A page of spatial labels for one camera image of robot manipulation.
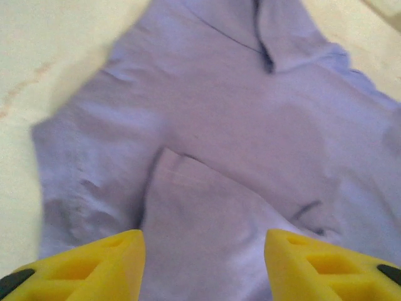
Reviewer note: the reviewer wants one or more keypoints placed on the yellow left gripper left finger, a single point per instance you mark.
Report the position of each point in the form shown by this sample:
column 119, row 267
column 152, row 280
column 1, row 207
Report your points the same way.
column 78, row 276

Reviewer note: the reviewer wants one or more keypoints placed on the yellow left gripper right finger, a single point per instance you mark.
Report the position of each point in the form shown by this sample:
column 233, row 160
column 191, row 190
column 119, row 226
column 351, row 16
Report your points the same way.
column 329, row 276

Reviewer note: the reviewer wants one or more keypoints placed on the purple t-shirt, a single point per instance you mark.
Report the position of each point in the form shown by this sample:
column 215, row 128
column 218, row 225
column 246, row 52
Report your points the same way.
column 219, row 125

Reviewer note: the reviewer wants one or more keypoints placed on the white table cover sheet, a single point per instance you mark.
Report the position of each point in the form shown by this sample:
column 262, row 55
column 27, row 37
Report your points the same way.
column 31, row 47

